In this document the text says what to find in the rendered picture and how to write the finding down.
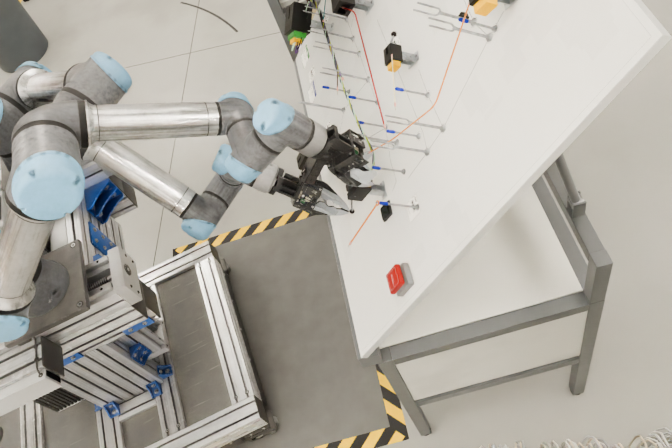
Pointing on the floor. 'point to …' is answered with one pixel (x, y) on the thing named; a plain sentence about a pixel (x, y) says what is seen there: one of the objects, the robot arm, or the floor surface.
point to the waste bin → (17, 33)
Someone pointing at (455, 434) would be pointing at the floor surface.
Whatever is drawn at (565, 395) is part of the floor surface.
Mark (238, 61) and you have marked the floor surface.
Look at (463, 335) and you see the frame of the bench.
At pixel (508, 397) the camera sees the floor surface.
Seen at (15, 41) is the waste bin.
